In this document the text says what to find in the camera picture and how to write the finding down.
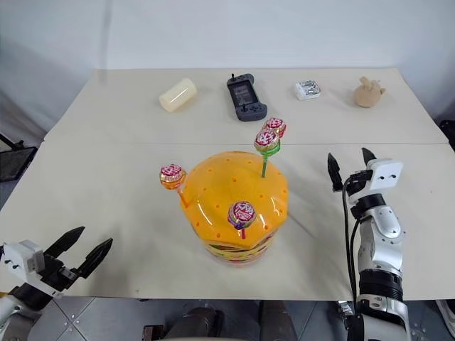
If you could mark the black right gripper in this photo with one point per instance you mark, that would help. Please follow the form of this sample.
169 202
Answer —
356 182

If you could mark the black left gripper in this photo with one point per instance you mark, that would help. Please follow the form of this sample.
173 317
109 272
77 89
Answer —
58 273

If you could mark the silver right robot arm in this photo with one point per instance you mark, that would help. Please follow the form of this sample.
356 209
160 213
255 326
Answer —
380 248

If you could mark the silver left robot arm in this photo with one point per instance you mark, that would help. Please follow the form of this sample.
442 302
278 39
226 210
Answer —
17 312

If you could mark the lollipop with hidden stick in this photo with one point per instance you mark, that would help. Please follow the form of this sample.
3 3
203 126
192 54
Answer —
278 124

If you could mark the lollipop with green stick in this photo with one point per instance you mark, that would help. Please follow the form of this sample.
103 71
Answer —
266 140

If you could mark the lollipop with orange stick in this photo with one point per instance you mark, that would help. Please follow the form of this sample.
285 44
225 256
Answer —
172 176

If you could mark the lollipop with pink stick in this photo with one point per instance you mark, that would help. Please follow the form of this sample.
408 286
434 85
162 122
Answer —
242 212

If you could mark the orange perforated lollipop display tub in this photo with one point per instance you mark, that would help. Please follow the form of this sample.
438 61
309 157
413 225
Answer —
227 184

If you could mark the beige plush toy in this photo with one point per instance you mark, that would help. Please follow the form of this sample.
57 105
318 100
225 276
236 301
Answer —
367 94

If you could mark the white battery box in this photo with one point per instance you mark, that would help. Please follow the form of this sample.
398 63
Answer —
308 89

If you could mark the black metal stand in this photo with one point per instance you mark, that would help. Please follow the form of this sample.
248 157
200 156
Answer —
14 161

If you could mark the black handheld game controller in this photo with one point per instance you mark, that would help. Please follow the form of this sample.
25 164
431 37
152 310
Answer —
245 96

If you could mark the translucent cream plastic cylinder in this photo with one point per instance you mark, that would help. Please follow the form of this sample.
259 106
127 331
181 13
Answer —
178 95

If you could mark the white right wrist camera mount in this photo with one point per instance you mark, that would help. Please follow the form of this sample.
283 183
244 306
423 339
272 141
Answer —
384 174

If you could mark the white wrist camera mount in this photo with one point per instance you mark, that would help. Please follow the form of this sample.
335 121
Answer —
384 174
21 261

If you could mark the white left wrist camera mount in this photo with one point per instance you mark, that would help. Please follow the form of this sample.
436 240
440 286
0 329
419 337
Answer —
21 261

